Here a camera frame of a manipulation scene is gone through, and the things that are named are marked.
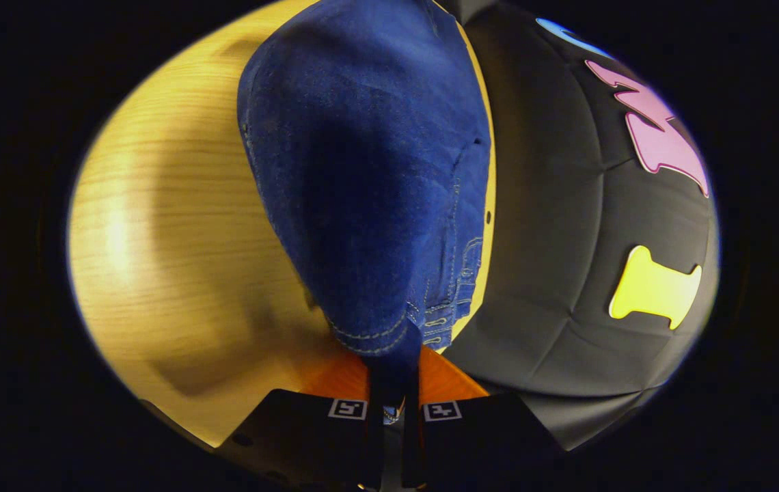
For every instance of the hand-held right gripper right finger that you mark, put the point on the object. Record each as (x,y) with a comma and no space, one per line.
(412,444)

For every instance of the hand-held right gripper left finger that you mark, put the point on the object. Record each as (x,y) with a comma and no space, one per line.
(375,444)

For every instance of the blue jeans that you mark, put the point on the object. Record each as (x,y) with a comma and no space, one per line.
(362,171)

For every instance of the black backdrop cloth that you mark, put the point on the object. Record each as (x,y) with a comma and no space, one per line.
(553,205)

